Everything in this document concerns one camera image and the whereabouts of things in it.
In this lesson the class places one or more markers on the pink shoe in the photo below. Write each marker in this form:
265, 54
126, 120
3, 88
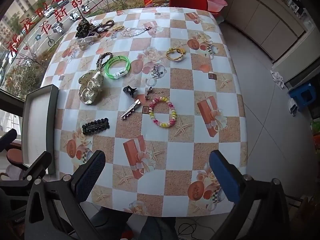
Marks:
16, 156

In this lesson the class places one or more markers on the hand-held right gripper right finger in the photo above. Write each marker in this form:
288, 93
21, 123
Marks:
223, 177

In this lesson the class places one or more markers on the small black hair claw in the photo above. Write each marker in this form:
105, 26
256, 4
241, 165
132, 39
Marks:
129, 91

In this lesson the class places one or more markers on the silver duckbill hair clip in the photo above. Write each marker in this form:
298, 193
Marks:
129, 112

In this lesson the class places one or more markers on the pink plastic basin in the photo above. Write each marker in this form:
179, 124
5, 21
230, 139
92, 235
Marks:
216, 3

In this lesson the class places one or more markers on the silver charm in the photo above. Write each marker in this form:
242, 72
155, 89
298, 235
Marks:
156, 70

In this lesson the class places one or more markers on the green translucent bangle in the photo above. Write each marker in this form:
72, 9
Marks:
110, 66

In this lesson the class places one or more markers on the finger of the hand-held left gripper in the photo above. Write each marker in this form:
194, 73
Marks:
7, 138
37, 165

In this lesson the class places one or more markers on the white cardboard box with dark rim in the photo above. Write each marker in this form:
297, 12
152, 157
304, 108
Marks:
37, 120

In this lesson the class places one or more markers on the black beaded snap clip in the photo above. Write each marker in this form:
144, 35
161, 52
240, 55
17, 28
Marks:
95, 127

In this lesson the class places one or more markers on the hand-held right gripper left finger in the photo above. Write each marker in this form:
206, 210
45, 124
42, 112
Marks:
91, 177

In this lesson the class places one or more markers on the blue plastic stool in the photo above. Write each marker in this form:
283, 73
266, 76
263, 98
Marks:
301, 96

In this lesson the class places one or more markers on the beige cabinet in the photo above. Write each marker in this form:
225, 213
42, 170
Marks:
260, 17

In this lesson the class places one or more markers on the clear hair claw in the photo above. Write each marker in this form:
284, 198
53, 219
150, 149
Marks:
86, 41

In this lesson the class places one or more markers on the checkered printed tablecloth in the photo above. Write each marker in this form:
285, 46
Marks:
185, 30

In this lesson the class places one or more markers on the cream polka dot scrunchie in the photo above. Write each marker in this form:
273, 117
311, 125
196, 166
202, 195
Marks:
91, 87

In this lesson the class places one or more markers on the leopard print scrunchie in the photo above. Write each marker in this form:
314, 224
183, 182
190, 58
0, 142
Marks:
83, 27

